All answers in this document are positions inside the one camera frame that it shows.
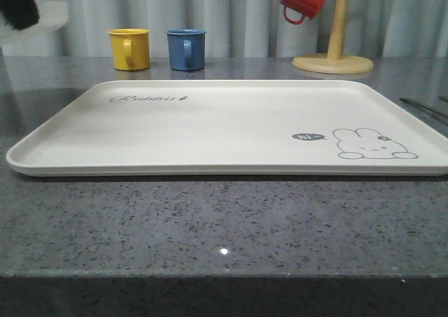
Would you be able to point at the yellow enamel mug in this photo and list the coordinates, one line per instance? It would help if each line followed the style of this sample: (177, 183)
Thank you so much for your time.
(130, 49)

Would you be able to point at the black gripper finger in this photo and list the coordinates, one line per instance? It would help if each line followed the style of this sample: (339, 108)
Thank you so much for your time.
(20, 14)

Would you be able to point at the white round plate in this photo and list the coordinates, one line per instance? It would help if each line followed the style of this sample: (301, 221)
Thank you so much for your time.
(54, 14)

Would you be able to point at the wooden mug tree stand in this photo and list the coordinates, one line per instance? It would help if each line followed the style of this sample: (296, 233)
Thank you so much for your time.
(334, 62)

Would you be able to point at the cream rabbit serving tray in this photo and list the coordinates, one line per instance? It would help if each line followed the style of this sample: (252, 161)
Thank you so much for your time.
(179, 127)

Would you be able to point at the blue enamel mug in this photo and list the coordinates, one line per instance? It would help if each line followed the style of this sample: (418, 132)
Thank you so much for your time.
(186, 49)

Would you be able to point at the grey pleated curtain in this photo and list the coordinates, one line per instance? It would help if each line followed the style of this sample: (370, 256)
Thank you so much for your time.
(249, 28)

